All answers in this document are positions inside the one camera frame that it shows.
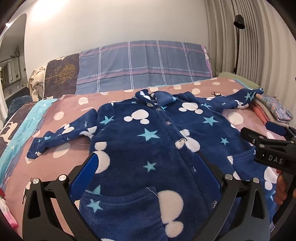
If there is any beige crumpled cloth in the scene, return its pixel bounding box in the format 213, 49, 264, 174
27, 67, 46, 102

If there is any black floor lamp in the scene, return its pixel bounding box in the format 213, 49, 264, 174
233, 14, 245, 74

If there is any turquoise dark patterned blanket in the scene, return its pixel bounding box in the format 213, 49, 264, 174
1, 98, 58, 187

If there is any navy fleece star pajama top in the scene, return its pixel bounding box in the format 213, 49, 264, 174
26, 88, 277, 240

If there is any blue plaid pillow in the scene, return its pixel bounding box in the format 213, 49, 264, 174
75, 40, 213, 94

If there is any person's right hand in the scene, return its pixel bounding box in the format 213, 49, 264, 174
274, 170, 287, 205

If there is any green pillow edge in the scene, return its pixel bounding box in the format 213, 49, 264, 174
218, 72, 260, 89

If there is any grey ribbed curtain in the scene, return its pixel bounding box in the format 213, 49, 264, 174
204, 0, 296, 98

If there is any dark tree print pillow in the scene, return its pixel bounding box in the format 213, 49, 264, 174
44, 53, 80, 98

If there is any grey folded garment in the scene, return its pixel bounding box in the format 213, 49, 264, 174
252, 99, 289, 127

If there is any pink folded garment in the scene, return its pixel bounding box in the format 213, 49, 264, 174
249, 102, 269, 125

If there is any pink polka dot bedsheet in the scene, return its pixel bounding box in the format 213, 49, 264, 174
0, 77, 287, 239

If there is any floral folded garment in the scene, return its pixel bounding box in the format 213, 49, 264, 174
255, 94, 293, 123

